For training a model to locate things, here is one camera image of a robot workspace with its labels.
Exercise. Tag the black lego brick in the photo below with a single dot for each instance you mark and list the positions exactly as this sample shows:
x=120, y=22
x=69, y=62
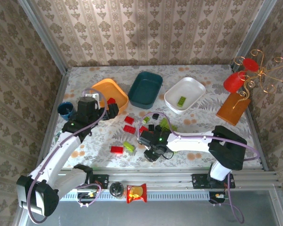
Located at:
x=158, y=128
x=151, y=127
x=155, y=115

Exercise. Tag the small green lego brick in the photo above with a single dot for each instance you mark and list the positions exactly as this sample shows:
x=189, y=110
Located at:
x=146, y=120

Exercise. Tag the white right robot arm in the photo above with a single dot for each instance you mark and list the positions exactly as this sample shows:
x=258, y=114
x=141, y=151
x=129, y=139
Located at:
x=191, y=143

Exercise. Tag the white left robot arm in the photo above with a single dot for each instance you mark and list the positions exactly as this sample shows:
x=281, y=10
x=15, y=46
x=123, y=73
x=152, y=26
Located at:
x=61, y=153

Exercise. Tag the orange plastic container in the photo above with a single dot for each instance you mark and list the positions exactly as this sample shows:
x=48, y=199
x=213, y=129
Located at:
x=109, y=88

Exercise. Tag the blue cup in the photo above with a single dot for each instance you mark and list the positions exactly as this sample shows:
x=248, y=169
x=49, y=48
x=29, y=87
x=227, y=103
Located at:
x=65, y=110

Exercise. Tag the teal plastic container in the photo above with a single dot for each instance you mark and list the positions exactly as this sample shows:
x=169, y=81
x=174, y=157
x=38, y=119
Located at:
x=145, y=90

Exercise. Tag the floral patterned table cover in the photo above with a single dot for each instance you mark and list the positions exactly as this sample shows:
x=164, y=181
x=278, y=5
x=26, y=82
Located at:
x=198, y=155

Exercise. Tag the red snack bag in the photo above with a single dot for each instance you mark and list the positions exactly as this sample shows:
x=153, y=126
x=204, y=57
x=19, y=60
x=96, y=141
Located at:
x=136, y=193

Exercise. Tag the white plastic container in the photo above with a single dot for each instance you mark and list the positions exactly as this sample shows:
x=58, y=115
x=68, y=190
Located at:
x=191, y=89

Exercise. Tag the black round jar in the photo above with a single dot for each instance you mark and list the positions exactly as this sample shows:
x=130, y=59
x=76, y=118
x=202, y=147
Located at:
x=116, y=189

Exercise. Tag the grey metal sheet panel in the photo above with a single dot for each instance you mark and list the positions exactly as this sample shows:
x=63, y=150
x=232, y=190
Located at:
x=155, y=214

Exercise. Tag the orange wooden block base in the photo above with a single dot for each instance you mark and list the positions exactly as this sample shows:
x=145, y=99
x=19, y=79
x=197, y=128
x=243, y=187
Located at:
x=232, y=111

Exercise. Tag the black power connector block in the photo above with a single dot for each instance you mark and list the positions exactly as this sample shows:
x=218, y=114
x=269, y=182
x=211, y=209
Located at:
x=218, y=196
x=88, y=195

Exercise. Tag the red plastic wine glass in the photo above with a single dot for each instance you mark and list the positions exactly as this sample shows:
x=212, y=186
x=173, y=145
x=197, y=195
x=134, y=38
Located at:
x=233, y=82

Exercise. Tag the aluminium side rail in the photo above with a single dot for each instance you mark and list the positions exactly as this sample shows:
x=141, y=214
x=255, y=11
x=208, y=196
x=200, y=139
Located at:
x=254, y=131
x=60, y=91

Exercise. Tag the long aluminium base rail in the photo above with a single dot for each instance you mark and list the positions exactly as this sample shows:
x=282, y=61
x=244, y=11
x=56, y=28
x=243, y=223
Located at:
x=155, y=176

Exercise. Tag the aluminium frame post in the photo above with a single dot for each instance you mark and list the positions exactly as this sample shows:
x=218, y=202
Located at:
x=252, y=35
x=44, y=37

